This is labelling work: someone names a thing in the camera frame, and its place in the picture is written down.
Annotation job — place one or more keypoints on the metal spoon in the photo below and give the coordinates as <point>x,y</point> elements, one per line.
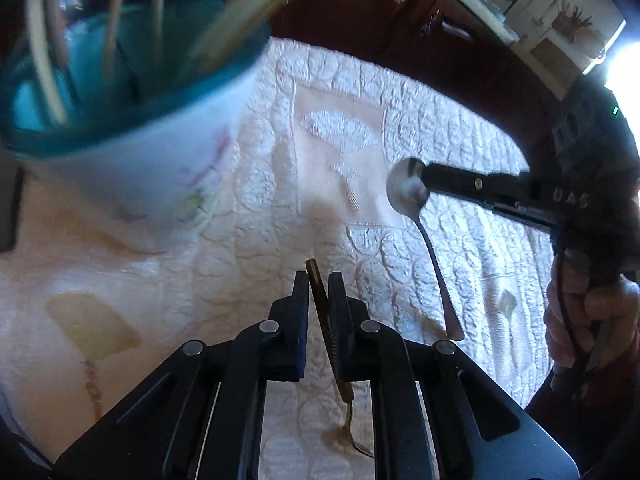
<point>405,195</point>

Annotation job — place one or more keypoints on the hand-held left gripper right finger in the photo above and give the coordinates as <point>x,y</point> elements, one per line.
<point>342,320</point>

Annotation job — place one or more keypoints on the white floral cup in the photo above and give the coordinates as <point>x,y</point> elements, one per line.
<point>150,160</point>

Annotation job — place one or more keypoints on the person's right hand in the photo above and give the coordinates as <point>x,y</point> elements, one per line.
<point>600,310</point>

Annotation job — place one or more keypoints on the potted plant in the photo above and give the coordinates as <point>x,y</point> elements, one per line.
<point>572,20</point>

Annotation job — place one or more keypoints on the metal fork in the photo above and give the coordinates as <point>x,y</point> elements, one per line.
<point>316,285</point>

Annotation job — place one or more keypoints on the quilted white tablecloth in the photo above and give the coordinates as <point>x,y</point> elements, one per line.
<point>325,125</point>

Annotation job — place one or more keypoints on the white countertop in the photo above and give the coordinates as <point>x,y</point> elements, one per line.
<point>480,15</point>

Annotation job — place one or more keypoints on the dark flat object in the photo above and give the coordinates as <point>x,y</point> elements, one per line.
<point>10,210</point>

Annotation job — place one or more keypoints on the dark wooden cabinet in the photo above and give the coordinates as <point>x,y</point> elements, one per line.
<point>360,10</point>

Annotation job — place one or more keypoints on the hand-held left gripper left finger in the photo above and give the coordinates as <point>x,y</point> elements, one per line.
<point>301,345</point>

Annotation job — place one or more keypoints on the bright window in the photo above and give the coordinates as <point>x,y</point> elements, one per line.
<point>622,65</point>

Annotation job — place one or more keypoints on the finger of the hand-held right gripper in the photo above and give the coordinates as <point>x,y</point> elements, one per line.
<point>460,191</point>
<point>465,174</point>

